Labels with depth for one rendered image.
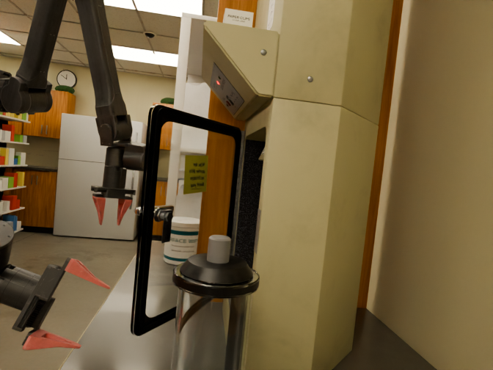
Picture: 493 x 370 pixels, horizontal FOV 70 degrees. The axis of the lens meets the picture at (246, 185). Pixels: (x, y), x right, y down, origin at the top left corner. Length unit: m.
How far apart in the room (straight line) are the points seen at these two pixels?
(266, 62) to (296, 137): 0.12
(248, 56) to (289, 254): 0.31
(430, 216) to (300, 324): 0.44
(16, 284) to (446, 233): 0.81
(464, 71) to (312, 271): 0.55
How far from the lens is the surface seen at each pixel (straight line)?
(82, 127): 5.68
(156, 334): 0.80
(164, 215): 0.62
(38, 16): 1.12
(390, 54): 1.08
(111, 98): 0.96
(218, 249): 0.44
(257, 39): 0.57
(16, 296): 0.66
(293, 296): 0.60
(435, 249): 0.89
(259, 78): 0.56
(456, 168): 0.86
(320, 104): 0.57
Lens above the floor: 1.30
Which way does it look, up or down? 3 degrees down
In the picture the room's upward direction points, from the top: 6 degrees clockwise
